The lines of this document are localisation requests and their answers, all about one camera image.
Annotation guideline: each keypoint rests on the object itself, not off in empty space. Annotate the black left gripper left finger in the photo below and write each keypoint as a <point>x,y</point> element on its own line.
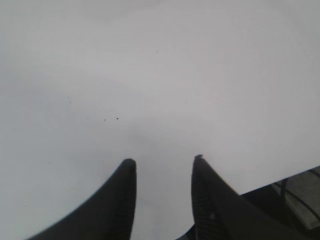
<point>107,215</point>

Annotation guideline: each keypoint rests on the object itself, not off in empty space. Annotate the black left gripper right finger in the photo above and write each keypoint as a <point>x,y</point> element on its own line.
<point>220,213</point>

